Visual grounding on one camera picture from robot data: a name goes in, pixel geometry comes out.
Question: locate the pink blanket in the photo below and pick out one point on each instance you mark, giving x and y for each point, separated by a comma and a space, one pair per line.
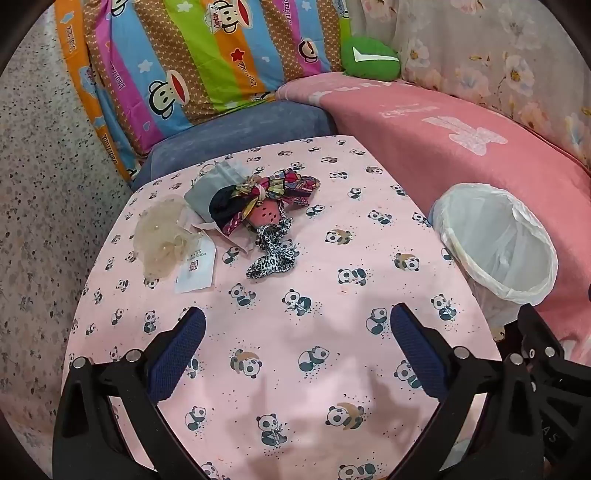
438, 138

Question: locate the pink panda print tablecloth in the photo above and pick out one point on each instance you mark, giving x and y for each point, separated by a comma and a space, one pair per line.
295, 332

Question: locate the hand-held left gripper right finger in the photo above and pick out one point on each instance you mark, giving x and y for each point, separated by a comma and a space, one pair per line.
418, 355

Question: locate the striped monkey print pillow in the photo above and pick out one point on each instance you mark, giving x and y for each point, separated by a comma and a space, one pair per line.
207, 60
76, 55

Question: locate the colourful patterned scarf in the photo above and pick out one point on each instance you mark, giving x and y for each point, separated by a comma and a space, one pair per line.
288, 187

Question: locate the trash bin with white liner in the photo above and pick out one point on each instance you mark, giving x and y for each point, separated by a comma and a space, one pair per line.
489, 240

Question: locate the blue-grey cushion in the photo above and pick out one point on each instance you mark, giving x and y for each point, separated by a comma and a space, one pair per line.
240, 129

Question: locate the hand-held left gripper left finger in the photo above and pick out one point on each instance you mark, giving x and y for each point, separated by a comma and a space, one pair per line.
180, 355

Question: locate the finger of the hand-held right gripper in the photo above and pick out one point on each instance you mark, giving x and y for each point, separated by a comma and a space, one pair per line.
542, 337

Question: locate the green cushion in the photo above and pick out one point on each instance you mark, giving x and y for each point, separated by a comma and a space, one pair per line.
369, 62

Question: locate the white paper card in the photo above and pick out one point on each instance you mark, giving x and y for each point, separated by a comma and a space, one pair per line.
196, 272

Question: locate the grey pouch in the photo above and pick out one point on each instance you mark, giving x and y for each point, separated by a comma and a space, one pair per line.
205, 191

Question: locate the beige mesh scrunchie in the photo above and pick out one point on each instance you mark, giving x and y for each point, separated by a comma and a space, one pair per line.
159, 235

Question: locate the black cloth band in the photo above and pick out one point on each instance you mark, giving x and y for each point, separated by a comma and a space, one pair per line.
226, 205

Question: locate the leopard print scrunchie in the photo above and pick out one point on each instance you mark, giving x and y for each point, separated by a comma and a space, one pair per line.
272, 254

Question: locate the floral pink grey pillow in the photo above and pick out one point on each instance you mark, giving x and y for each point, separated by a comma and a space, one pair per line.
498, 55

